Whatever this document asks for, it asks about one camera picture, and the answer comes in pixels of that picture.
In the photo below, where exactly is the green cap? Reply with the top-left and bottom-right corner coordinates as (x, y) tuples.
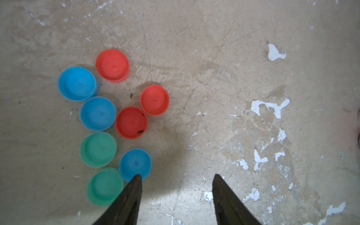
(79, 132), (118, 168)
(87, 167), (124, 206)

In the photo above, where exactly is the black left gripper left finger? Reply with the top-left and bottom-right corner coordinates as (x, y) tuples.
(93, 174), (143, 225)

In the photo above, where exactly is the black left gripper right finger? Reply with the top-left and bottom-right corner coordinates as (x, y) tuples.
(212, 174), (261, 225)

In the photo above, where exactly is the red cap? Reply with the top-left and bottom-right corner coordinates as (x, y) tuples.
(95, 49), (130, 83)
(140, 85), (170, 116)
(114, 106), (148, 140)

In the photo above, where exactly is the blue stamp cap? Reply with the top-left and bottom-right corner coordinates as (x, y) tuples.
(119, 148), (152, 182)

